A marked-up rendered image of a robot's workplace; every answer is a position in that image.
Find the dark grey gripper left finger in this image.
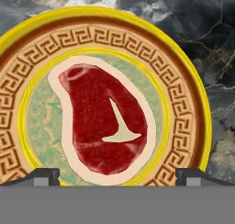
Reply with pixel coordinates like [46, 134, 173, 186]
[0, 168, 61, 187]

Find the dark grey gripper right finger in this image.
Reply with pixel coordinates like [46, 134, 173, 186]
[175, 167, 235, 187]

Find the raw red steak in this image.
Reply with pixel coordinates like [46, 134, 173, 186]
[47, 55, 157, 186]

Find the yellow-rimmed patterned plate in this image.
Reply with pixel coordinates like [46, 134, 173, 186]
[0, 6, 213, 187]

